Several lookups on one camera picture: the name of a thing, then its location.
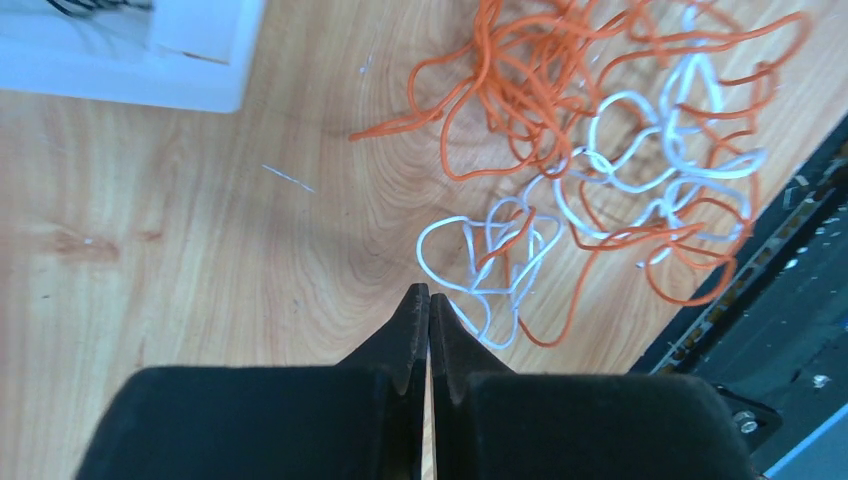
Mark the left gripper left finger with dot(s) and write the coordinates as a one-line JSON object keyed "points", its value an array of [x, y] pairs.
{"points": [[361, 418]]}

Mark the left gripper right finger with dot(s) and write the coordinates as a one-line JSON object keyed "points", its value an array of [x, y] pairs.
{"points": [[494, 423]]}

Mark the white plastic bin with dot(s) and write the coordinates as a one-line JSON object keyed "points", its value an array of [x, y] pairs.
{"points": [[189, 55]]}

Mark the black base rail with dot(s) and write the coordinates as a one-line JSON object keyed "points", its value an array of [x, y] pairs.
{"points": [[775, 342]]}

